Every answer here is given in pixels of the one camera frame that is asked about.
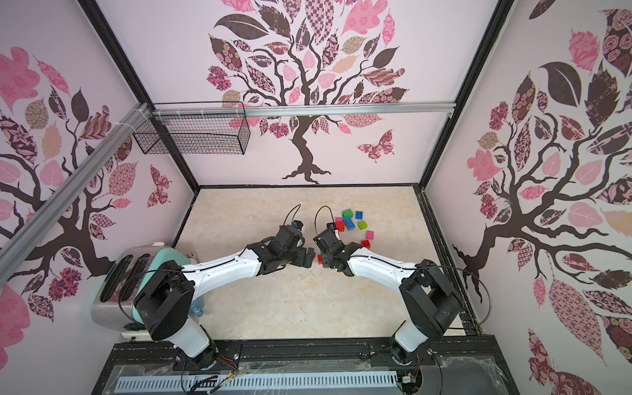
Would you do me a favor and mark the aluminium frame bar left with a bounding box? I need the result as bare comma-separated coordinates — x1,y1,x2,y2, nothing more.
1,103,151,284

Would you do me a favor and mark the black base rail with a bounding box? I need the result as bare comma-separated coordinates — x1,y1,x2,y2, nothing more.
93,336,518,394

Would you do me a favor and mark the aluminium frame bar back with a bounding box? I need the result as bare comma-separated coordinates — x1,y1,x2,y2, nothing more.
152,101,456,118

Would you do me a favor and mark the aluminium frame bar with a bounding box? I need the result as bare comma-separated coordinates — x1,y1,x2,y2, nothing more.
152,101,456,118
1,103,151,284

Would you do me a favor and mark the black wire basket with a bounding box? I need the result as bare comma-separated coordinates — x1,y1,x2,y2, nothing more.
133,100,250,156

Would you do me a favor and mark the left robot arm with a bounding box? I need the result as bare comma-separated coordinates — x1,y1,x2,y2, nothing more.
133,221,316,359

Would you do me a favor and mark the mint green toaster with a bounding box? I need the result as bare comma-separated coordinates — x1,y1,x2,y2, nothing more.
91,243,192,332

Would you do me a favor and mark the white slotted cable duct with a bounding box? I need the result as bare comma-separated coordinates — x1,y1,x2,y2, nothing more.
107,371,399,394

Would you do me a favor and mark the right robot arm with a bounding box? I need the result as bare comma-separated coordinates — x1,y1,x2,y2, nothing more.
314,229,464,361

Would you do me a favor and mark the long blue lego brick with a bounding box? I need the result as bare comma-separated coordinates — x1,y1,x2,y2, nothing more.
343,217,356,231

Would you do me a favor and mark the blue mug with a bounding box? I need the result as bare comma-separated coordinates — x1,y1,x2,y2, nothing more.
190,304,203,318

